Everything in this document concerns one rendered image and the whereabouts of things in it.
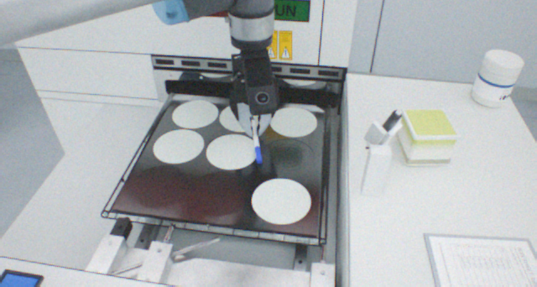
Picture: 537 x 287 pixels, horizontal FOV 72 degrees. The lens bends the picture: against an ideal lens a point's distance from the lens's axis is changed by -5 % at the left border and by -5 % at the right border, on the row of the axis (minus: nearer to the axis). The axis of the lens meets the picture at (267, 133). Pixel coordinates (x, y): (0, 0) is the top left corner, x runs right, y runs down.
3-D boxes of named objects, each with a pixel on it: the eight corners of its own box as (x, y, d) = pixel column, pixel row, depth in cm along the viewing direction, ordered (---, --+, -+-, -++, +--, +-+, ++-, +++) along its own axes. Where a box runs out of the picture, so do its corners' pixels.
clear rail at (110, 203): (171, 94, 91) (170, 89, 90) (177, 95, 91) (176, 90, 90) (100, 219, 63) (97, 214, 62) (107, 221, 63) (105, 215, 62)
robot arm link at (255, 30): (277, 18, 60) (225, 21, 59) (277, 44, 63) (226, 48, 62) (270, 0, 65) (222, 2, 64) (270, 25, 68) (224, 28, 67)
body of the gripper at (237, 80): (269, 77, 77) (269, 20, 69) (276, 102, 70) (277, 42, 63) (231, 80, 76) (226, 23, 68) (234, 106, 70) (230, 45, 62)
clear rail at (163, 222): (103, 212, 64) (101, 207, 63) (326, 242, 60) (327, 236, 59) (100, 219, 63) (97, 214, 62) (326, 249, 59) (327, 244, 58)
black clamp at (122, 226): (121, 224, 63) (117, 215, 62) (133, 226, 63) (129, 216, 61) (112, 242, 61) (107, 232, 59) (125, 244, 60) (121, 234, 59)
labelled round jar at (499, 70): (466, 87, 80) (481, 47, 74) (498, 90, 79) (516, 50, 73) (475, 106, 75) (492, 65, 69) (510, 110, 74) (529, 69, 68)
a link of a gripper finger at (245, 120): (250, 121, 81) (250, 84, 75) (253, 139, 77) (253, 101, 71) (235, 122, 81) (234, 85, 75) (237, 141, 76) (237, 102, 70)
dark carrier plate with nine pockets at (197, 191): (175, 96, 90) (175, 93, 90) (324, 107, 86) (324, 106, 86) (112, 211, 64) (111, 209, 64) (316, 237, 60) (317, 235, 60)
